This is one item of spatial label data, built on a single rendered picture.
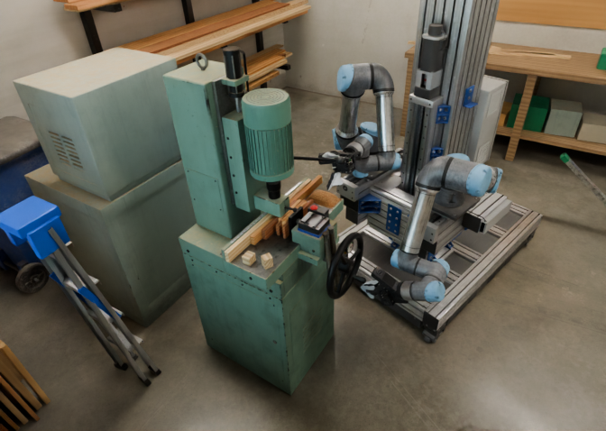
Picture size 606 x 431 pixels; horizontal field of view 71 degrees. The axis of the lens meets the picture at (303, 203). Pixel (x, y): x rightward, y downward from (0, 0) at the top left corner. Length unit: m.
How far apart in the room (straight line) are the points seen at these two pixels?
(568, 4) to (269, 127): 3.45
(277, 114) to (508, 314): 1.92
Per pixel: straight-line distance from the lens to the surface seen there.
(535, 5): 4.57
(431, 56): 2.06
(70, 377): 2.76
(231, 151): 1.70
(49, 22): 3.64
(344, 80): 1.95
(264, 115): 1.50
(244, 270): 1.66
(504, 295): 2.96
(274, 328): 1.97
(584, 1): 4.54
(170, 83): 1.73
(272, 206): 1.76
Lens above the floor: 2.04
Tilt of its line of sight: 36 degrees down
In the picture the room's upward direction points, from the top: 3 degrees counter-clockwise
